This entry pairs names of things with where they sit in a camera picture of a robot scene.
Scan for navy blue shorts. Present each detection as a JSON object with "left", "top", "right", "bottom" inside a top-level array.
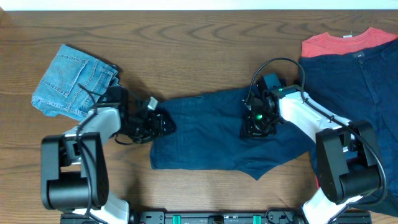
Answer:
[{"left": 150, "top": 88, "right": 315, "bottom": 180}]

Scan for red t-shirt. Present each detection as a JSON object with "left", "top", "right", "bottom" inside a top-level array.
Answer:
[{"left": 301, "top": 27, "right": 397, "bottom": 58}]

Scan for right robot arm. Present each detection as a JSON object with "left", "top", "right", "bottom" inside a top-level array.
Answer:
[{"left": 242, "top": 85, "right": 387, "bottom": 223}]

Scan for folded light blue jeans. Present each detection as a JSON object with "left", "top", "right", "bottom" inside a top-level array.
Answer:
[{"left": 32, "top": 44, "right": 119, "bottom": 121}]

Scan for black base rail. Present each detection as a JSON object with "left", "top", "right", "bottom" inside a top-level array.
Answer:
[{"left": 60, "top": 208, "right": 373, "bottom": 224}]

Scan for dark navy pants pile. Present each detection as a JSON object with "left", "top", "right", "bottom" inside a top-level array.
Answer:
[{"left": 299, "top": 40, "right": 397, "bottom": 217}]

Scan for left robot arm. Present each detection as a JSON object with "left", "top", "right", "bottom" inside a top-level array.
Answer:
[{"left": 40, "top": 86, "right": 176, "bottom": 224}]

